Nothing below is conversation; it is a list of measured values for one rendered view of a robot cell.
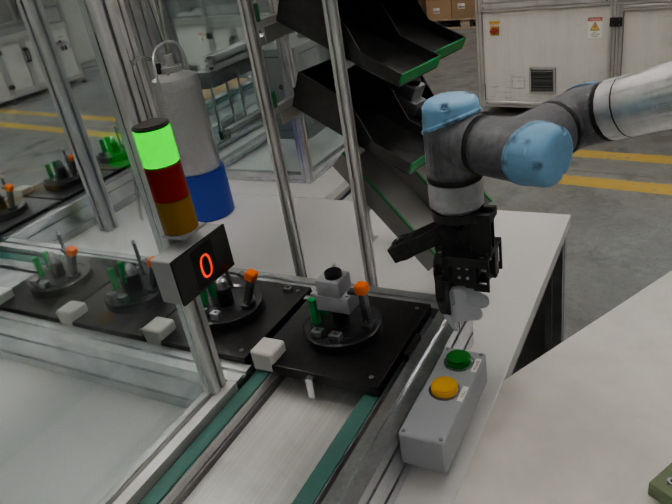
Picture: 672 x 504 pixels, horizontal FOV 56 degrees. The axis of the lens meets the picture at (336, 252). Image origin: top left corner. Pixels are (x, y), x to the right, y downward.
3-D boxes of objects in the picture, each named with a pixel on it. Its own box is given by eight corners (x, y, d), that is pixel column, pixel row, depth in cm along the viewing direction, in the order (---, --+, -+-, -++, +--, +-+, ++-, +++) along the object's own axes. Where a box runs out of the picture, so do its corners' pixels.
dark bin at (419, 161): (444, 150, 123) (456, 118, 118) (408, 175, 114) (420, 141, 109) (332, 87, 132) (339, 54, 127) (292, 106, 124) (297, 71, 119)
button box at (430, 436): (488, 381, 105) (486, 351, 102) (447, 475, 89) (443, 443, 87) (447, 374, 108) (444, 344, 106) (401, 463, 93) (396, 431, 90)
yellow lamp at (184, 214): (205, 221, 91) (196, 190, 89) (183, 237, 87) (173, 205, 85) (179, 219, 93) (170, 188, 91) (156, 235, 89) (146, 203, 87)
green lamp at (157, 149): (187, 156, 86) (177, 121, 84) (163, 170, 82) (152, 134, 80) (160, 155, 89) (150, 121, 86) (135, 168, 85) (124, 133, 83)
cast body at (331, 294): (360, 301, 110) (355, 266, 107) (349, 315, 106) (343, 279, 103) (319, 295, 114) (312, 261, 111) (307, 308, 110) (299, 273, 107)
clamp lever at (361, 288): (375, 319, 109) (368, 281, 105) (370, 325, 107) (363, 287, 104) (357, 316, 110) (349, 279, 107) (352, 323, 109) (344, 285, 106)
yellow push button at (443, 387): (461, 388, 97) (460, 378, 96) (453, 405, 94) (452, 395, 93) (436, 383, 99) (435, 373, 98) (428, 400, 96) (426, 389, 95)
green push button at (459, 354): (474, 360, 102) (474, 350, 101) (467, 376, 99) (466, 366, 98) (451, 356, 104) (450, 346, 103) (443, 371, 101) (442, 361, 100)
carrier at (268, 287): (313, 295, 129) (302, 241, 123) (246, 368, 110) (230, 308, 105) (219, 281, 140) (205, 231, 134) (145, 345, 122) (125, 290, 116)
